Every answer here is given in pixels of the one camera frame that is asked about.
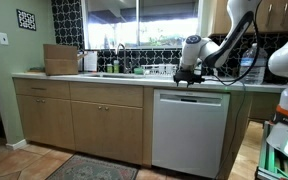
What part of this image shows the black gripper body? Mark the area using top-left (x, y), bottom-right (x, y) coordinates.
top-left (172, 67), bottom-right (206, 85)

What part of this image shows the white dishwasher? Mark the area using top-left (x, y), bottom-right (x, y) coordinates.
top-left (151, 87), bottom-right (231, 179)

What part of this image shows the white dish rack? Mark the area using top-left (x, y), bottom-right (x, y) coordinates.
top-left (140, 63), bottom-right (179, 77)

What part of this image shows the white kitchen countertop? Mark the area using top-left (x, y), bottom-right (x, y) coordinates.
top-left (11, 71), bottom-right (288, 94)

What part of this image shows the chrome kitchen faucet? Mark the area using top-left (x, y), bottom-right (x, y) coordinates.
top-left (115, 42), bottom-right (132, 75)

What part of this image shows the tall green soap bottle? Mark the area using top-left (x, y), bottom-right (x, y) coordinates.
top-left (112, 59), bottom-right (121, 74)

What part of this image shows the steel kitchen sink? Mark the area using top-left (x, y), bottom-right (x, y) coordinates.
top-left (83, 72), bottom-right (142, 80)

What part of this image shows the large clear water bottle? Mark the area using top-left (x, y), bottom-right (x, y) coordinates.
top-left (238, 42), bottom-right (269, 85)

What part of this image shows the kitchen window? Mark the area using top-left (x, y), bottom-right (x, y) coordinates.
top-left (81, 0), bottom-right (204, 52)

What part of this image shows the wide wood drawer front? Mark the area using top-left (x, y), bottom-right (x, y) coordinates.
top-left (69, 81), bottom-right (145, 108)

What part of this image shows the light wood cabinet door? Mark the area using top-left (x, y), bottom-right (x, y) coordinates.
top-left (70, 100), bottom-right (144, 166)
top-left (15, 94), bottom-right (76, 151)

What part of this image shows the white paper sheet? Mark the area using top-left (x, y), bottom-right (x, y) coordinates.
top-left (83, 50), bottom-right (99, 73)

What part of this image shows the light wood base cabinet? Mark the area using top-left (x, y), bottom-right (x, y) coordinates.
top-left (13, 77), bottom-right (155, 168)

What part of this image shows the light wood upper cabinet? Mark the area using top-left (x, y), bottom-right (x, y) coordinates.
top-left (209, 0), bottom-right (288, 37)

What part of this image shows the robot stand with green light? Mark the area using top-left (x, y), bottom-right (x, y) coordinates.
top-left (254, 120), bottom-right (288, 180)

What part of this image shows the patterned floor rug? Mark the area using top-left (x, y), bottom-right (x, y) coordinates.
top-left (45, 153), bottom-right (139, 180)

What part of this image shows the brown cardboard box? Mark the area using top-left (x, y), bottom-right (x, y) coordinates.
top-left (43, 43), bottom-right (88, 77)

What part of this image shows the narrow wood drawer front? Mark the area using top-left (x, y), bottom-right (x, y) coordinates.
top-left (13, 78), bottom-right (72, 101)

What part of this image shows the wooden cutting board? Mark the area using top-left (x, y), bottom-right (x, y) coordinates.
top-left (26, 67), bottom-right (46, 75)

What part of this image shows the white baseboard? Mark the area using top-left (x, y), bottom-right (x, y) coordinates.
top-left (5, 138), bottom-right (28, 151)

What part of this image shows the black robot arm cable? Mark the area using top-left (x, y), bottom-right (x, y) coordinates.
top-left (211, 0), bottom-right (264, 87)

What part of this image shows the black white patterned wall art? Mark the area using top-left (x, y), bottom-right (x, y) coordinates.
top-left (15, 8), bottom-right (38, 32)

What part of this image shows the white light switch plate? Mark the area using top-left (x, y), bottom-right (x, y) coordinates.
top-left (0, 31), bottom-right (10, 46)

